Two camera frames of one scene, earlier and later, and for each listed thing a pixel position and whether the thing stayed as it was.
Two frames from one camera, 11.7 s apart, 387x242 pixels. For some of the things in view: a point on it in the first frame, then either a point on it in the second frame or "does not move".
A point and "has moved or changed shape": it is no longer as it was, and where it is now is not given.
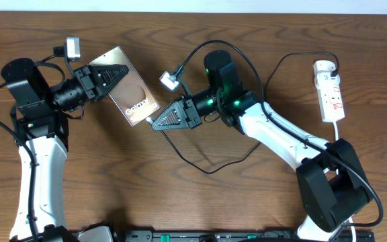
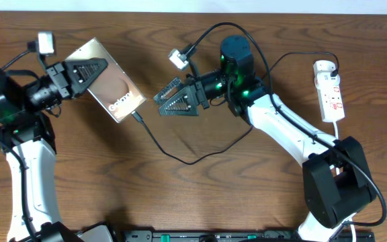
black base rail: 233,236 does not move
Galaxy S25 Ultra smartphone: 131,95 has moved or changed shape
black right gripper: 192,120 → 191,95
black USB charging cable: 262,136 → 136,113
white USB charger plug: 324,81 does not move
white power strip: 330,97 does not move
